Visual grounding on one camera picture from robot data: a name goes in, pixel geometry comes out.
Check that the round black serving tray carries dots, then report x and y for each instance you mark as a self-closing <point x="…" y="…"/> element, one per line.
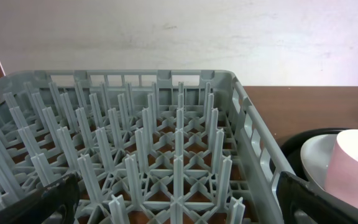
<point x="291" y="147"/>

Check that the pink plastic cup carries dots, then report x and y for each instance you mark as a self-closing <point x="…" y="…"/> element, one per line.
<point x="342" y="173"/>

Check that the grey round plate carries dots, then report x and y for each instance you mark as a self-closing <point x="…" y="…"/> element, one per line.
<point x="315" y="156"/>

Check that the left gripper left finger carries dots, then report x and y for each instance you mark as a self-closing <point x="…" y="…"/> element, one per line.
<point x="60" y="196"/>

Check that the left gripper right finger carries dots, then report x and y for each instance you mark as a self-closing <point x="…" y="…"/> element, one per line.
<point x="302" y="202"/>

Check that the grey plastic dishwasher rack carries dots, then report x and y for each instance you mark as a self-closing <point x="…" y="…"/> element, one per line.
<point x="148" y="146"/>

